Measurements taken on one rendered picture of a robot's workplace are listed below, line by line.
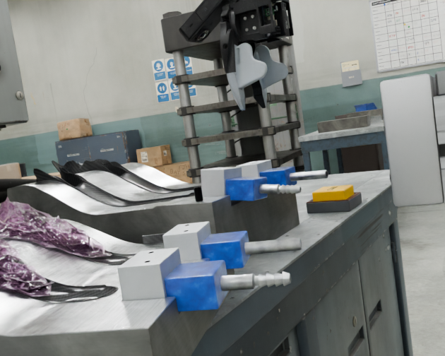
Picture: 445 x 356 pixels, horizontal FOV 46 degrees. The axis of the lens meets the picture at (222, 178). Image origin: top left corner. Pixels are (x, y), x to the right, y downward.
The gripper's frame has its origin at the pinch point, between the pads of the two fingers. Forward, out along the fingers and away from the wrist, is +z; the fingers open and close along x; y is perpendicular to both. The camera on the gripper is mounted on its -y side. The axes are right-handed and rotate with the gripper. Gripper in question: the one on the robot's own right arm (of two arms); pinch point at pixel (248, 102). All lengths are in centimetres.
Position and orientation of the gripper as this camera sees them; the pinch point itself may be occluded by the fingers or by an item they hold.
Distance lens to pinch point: 79.9
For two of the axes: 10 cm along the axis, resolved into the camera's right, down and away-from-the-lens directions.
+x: 4.9, -1.6, 8.6
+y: 8.6, -0.8, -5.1
